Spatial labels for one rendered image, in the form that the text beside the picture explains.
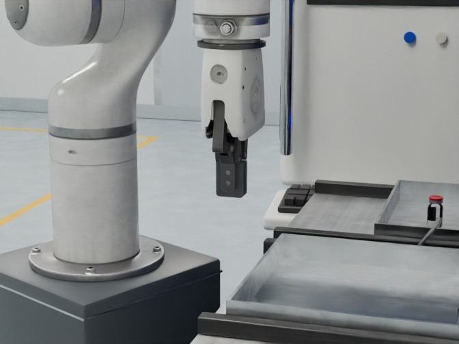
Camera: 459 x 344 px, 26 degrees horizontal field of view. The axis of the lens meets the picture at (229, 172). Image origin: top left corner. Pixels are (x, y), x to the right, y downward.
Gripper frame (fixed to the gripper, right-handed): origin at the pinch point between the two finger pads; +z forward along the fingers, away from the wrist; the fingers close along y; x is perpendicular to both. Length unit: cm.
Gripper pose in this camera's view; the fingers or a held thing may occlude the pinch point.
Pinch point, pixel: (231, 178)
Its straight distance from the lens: 112.1
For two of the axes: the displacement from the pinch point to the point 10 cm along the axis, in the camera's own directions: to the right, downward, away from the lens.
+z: 0.0, 9.7, 2.4
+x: -9.6, -0.7, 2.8
